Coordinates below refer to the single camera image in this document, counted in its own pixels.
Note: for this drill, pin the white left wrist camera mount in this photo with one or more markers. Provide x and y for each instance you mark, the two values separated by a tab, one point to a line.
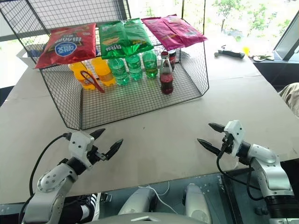
79	144

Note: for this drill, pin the grey framed monitor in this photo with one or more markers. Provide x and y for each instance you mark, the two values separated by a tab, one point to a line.
288	39

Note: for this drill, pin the glass cola bottle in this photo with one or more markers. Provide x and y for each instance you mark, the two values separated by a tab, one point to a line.
166	79

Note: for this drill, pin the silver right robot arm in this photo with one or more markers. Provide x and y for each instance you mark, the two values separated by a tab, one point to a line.
268	168

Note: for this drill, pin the green soda bottle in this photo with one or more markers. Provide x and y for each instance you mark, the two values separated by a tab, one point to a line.
135	67
119	72
150	65

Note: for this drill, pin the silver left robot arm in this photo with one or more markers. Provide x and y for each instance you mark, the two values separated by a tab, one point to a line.
51	182

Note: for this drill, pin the pink chip bag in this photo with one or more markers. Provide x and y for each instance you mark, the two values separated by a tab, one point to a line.
184	31
158	30

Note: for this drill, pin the red chip bag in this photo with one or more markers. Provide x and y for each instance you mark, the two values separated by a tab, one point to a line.
67	46

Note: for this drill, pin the dark plastic cola bottle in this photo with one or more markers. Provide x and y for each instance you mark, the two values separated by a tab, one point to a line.
173	59

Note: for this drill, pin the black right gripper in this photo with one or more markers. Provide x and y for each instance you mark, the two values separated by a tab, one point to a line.
227	144

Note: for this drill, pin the green chip bag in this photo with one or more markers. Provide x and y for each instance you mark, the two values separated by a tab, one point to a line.
111	42
137	37

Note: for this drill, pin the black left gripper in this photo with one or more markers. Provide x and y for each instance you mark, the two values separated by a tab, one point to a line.
101	156

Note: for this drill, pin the black white striped shoe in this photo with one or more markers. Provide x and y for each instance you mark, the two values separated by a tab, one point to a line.
90	205

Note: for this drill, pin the grey robot torso edge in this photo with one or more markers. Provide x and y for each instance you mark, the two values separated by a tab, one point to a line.
140	218

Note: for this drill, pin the beige trouser knee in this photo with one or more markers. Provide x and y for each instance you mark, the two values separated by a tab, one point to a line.
292	94

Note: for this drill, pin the green and white scraps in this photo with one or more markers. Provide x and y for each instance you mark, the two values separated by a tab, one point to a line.
262	57

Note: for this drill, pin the small yellow object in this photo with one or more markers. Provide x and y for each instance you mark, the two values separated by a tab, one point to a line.
245	50

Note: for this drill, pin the orange soda bottle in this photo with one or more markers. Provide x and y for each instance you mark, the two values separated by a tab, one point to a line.
80	80
104	72

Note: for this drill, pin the grey rounded robot leg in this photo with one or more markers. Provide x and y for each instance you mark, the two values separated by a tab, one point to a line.
197	203
137	200

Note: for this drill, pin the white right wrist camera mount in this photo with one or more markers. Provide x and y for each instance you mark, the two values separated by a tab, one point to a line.
234	135

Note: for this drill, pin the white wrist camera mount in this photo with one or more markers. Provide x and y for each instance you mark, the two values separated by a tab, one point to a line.
234	135
79	144

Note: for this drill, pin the black hammer tool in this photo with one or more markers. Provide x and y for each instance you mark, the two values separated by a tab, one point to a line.
231	53

